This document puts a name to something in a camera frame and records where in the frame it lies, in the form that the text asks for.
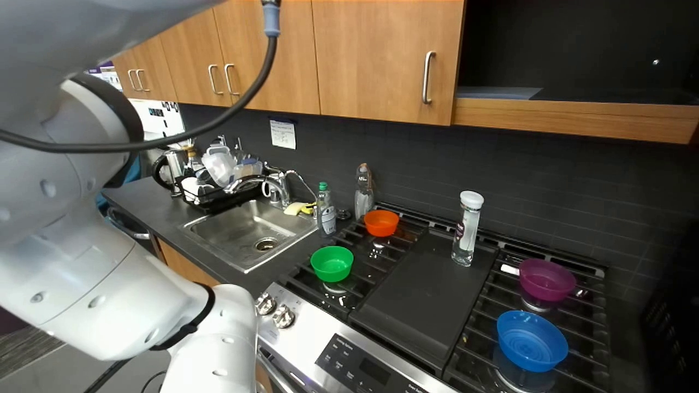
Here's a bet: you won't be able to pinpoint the wooden cupboard black interior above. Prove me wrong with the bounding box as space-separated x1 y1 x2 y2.
452 0 699 148

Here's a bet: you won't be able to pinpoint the clear spray bottle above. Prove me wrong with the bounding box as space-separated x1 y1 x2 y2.
354 161 377 220

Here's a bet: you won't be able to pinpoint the green capped soap bottle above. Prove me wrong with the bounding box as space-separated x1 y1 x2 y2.
315 182 340 239

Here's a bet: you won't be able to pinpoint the orange plastic bowl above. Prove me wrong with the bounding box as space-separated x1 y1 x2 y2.
362 207 403 240

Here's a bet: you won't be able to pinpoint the thin chrome water tap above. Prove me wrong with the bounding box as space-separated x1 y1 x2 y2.
281 169 320 205

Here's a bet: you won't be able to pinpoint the green plastic bowl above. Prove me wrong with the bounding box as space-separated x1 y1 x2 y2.
308 245 356 286

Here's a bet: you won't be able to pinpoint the stainless steel sink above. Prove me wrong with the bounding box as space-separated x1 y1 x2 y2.
180 197 323 277

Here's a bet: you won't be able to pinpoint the clear bottle white cap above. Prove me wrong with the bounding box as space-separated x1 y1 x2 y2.
450 190 487 271

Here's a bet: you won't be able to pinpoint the black griddle plate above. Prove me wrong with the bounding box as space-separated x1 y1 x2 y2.
350 245 501 375

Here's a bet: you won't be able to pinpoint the black dish rack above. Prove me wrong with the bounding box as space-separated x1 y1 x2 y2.
151 137 268 218

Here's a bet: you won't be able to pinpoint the clear plastic container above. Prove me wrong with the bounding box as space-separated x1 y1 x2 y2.
200 142 240 187

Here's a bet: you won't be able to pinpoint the silver stove knob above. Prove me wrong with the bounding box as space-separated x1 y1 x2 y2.
252 293 279 318
271 302 298 332

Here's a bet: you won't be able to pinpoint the stainless gas stove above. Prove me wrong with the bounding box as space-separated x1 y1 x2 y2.
249 205 631 393

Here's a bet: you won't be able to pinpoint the wooden base cabinet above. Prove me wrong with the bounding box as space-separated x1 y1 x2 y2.
154 239 220 288

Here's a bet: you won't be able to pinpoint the white poster black squares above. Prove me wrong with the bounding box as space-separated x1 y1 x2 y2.
139 98 183 142

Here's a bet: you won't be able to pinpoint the purple plastic bowl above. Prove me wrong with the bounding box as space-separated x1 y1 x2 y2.
499 258 582 306

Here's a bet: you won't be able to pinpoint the blue chair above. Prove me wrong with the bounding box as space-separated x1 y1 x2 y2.
118 155 144 187

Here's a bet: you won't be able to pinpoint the blue plastic bowl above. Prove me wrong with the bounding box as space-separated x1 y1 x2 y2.
493 309 572 375

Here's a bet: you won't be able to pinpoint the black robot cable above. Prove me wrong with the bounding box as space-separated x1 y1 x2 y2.
0 0 283 158

